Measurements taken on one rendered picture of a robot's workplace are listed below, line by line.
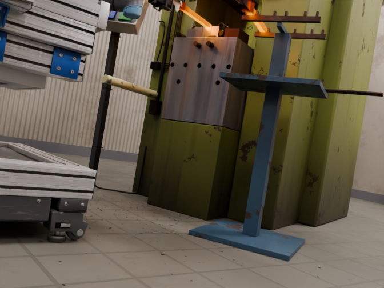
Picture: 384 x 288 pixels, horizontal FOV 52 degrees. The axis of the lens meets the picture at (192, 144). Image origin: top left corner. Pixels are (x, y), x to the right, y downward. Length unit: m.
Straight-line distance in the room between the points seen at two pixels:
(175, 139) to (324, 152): 0.89
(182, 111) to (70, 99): 3.02
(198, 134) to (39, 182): 1.02
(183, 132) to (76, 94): 3.07
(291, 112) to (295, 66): 0.23
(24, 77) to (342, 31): 1.80
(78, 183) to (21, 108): 3.60
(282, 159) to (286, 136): 0.12
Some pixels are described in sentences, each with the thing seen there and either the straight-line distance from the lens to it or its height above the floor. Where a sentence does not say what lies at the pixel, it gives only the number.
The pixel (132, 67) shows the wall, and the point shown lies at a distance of 5.34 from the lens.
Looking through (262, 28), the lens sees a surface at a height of 0.92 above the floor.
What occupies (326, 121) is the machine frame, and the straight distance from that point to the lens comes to 2.44.
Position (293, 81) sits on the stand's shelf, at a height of 0.66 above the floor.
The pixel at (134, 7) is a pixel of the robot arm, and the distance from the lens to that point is 1.70.
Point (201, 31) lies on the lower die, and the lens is 2.22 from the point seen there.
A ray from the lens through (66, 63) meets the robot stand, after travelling 1.37.
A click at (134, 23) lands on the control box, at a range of 2.31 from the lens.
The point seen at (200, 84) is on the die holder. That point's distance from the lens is 2.06.
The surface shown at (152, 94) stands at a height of 0.61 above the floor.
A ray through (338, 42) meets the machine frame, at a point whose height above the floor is 1.08.
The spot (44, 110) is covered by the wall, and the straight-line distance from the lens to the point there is 4.88.
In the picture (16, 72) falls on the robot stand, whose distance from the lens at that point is 1.42.
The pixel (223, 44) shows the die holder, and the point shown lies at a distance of 2.05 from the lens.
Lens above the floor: 0.35
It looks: level
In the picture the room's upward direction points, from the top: 9 degrees clockwise
